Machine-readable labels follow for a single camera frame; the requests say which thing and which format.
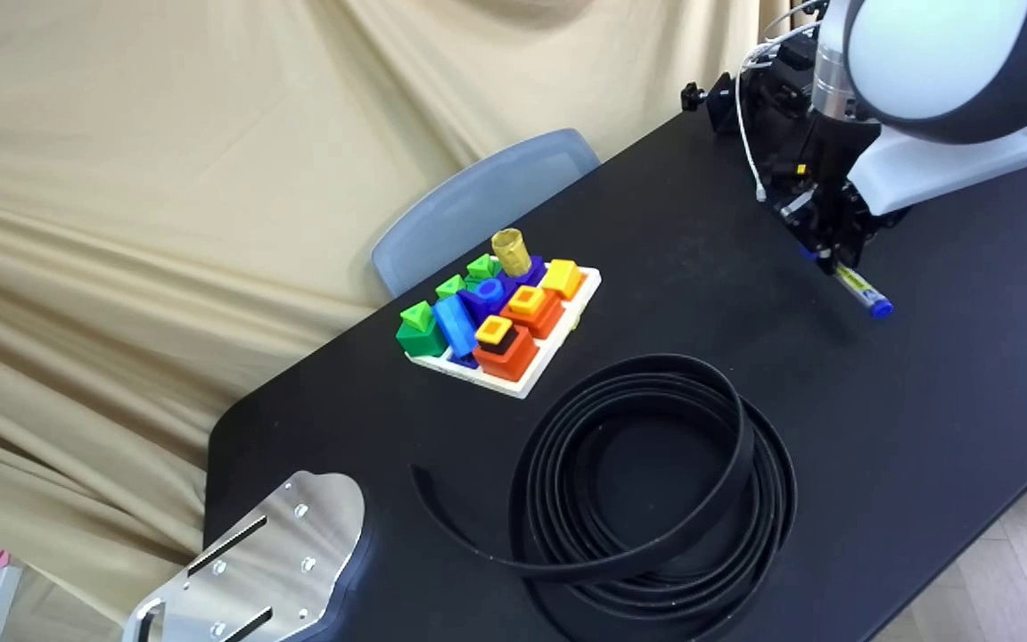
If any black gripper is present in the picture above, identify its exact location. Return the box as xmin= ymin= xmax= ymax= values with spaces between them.
xmin=772 ymin=106 xmax=890 ymax=274

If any blue and yellow marker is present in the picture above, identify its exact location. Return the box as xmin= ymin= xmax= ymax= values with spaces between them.
xmin=830 ymin=261 xmax=900 ymax=325

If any yellow toy block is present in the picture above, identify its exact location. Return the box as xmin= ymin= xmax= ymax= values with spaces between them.
xmin=540 ymin=257 xmax=588 ymax=303

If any coiled black rubber belt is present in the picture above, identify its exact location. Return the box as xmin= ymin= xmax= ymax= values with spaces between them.
xmin=409 ymin=348 xmax=800 ymax=642

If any yellow cylinder block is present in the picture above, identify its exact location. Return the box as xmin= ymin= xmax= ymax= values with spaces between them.
xmin=489 ymin=223 xmax=540 ymax=282

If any white shape sorter board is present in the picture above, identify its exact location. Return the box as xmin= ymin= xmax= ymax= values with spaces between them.
xmin=399 ymin=261 xmax=607 ymax=401

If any dark blue toy block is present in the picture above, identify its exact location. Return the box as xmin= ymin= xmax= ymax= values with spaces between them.
xmin=463 ymin=274 xmax=517 ymax=322

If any red orange toy block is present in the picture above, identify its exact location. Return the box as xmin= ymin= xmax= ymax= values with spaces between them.
xmin=470 ymin=309 xmax=546 ymax=383

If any grey blue chair back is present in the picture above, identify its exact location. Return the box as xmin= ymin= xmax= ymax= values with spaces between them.
xmin=369 ymin=124 xmax=603 ymax=303

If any green toy block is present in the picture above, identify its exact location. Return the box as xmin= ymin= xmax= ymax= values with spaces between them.
xmin=394 ymin=300 xmax=451 ymax=361
xmin=433 ymin=269 xmax=475 ymax=307

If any beige cloth backdrop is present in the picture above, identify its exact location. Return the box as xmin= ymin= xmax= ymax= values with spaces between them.
xmin=0 ymin=0 xmax=792 ymax=626

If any silver metal mounting plate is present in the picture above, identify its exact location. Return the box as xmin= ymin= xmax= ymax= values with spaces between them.
xmin=119 ymin=468 xmax=370 ymax=642

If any white cable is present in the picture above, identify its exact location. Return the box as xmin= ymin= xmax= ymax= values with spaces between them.
xmin=730 ymin=21 xmax=828 ymax=206

